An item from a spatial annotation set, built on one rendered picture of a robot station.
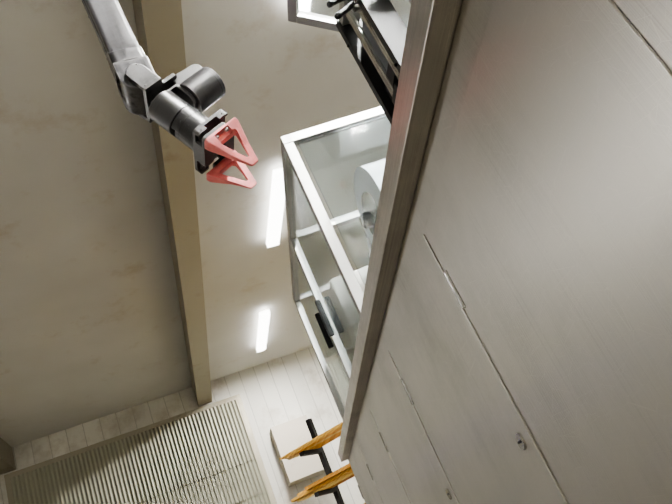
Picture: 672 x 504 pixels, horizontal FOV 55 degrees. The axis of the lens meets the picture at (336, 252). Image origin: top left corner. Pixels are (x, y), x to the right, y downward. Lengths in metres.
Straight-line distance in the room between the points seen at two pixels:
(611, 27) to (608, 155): 0.09
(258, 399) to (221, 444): 0.81
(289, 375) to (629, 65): 9.37
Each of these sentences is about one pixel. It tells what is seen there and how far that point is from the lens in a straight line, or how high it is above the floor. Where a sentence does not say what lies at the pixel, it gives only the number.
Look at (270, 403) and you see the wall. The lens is 9.59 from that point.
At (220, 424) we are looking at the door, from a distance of 9.45.
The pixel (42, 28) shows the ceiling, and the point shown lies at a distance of 4.03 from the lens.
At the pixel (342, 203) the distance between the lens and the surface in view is 1.82.
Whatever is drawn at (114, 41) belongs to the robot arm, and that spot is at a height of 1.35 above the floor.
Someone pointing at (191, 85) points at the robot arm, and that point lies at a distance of 1.12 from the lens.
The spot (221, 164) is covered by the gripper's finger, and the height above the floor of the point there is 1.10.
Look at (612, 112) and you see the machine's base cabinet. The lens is 0.50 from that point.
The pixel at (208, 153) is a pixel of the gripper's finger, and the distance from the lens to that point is 1.05.
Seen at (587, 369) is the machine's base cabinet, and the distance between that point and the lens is 0.65.
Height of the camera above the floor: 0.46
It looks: 25 degrees up
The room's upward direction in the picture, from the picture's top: 25 degrees counter-clockwise
